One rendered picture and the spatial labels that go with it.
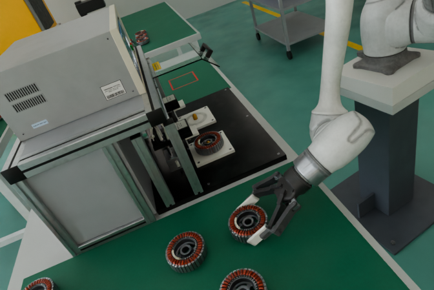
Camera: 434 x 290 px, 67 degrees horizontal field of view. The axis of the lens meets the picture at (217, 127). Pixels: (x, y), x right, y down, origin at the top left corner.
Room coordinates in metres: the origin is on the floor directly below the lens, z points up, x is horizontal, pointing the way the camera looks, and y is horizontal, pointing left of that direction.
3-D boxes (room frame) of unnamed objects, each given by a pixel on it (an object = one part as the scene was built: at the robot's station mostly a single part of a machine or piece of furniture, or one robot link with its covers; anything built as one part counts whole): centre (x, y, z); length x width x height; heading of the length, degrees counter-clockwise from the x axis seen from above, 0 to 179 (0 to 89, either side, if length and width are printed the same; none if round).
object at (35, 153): (1.11, 0.38, 1.09); 0.68 x 0.44 x 0.05; 7
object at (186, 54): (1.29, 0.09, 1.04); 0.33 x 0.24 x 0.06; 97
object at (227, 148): (1.02, 0.05, 0.78); 0.15 x 0.15 x 0.01; 7
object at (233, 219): (0.63, 0.00, 0.77); 0.11 x 0.11 x 0.04
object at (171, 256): (0.61, 0.19, 0.77); 0.11 x 0.11 x 0.04
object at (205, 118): (1.26, 0.08, 0.78); 0.15 x 0.15 x 0.01; 7
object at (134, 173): (1.11, 0.32, 0.92); 0.66 x 0.01 x 0.30; 7
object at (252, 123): (1.14, 0.08, 0.76); 0.64 x 0.47 x 0.02; 7
